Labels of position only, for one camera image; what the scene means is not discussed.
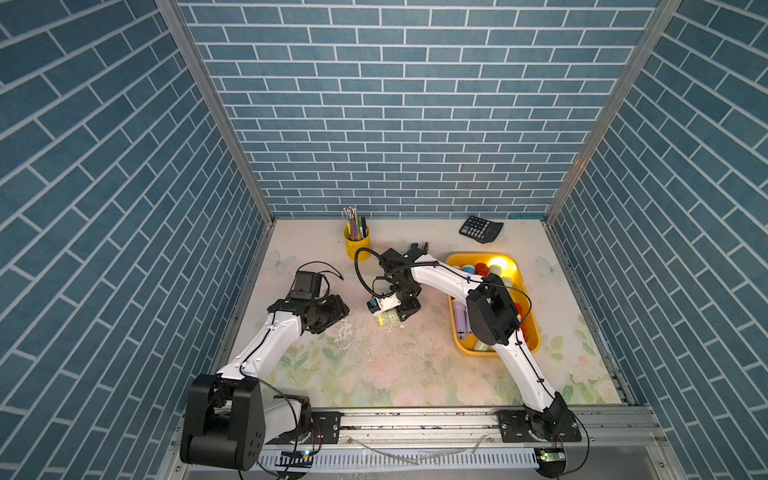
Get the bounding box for purple flashlight bottom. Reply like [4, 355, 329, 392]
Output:
[452, 300, 471, 340]

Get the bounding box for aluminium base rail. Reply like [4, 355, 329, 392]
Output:
[158, 405, 684, 479]

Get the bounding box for yellow pen cup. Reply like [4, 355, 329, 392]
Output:
[343, 226, 371, 262]

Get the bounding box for black calculator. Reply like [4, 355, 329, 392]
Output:
[459, 216, 504, 244]

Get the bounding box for pens in cup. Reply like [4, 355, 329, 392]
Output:
[344, 206, 369, 242]

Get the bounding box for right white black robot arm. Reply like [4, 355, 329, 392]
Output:
[353, 243, 583, 443]

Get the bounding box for green flashlight slanted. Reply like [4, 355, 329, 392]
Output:
[376, 309, 401, 327]

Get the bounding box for yellow plastic storage tray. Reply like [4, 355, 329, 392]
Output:
[445, 252, 541, 358]

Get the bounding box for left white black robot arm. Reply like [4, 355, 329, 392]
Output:
[180, 261, 349, 472]

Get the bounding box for red flashlight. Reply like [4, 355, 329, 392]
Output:
[515, 302, 528, 344]
[475, 262, 490, 277]

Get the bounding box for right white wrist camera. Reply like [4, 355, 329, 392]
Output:
[366, 293, 401, 316]

